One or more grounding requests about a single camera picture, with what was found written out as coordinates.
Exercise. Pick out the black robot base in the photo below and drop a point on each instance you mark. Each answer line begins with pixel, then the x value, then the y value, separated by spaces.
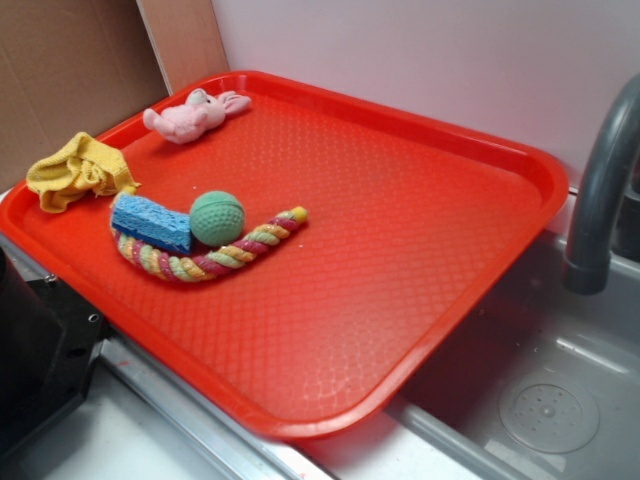
pixel 50 338

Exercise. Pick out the green rubber ball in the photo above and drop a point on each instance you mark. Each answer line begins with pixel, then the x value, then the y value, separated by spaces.
pixel 216 218

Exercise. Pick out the red plastic tray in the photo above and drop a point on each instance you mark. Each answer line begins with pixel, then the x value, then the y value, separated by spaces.
pixel 410 222

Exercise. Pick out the pink plush bunny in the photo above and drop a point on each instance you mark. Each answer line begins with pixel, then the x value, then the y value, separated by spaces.
pixel 199 114

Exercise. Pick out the blue sponge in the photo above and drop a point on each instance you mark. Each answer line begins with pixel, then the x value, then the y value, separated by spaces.
pixel 146 220

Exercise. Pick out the yellow cloth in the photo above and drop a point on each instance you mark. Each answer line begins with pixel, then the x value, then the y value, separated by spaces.
pixel 82 165

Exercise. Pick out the grey toy sink basin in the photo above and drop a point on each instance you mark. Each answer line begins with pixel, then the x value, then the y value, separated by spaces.
pixel 535 383

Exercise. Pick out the grey plastic faucet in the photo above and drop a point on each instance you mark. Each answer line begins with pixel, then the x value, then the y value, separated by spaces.
pixel 605 219

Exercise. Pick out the brown cardboard panel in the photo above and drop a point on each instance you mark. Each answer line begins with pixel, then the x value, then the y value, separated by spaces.
pixel 69 67

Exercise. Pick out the multicolour twisted rope toy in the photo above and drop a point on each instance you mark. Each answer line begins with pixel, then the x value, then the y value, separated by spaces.
pixel 210 262

